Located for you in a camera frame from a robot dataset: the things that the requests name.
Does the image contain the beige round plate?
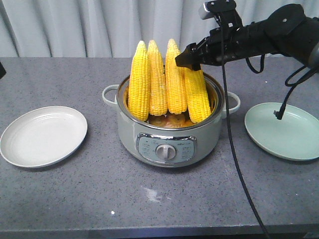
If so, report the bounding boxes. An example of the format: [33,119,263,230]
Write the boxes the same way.
[0,106,88,168]

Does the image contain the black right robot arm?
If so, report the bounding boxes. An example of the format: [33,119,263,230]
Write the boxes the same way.
[175,0,319,71]

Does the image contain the yellow corn cob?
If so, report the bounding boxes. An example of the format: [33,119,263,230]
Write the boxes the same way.
[184,68,211,123]
[148,40,167,116]
[165,38,187,115]
[128,40,151,121]

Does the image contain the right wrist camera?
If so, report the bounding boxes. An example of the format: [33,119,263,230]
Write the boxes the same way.
[198,0,243,28]

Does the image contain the green round plate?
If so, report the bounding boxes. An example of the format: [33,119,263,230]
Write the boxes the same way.
[244,103,319,161]

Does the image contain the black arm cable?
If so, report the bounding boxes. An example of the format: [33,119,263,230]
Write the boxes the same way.
[245,53,319,120]

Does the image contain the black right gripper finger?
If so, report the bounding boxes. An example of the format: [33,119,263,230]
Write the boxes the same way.
[175,48,201,71]
[186,43,198,52]

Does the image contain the grey curtain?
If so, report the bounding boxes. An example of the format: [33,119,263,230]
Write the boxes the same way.
[0,0,319,58]

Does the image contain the green electric cooking pot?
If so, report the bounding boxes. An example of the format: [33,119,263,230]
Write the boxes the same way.
[102,74,241,168]

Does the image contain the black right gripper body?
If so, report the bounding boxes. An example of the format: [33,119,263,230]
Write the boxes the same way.
[195,26,249,65]

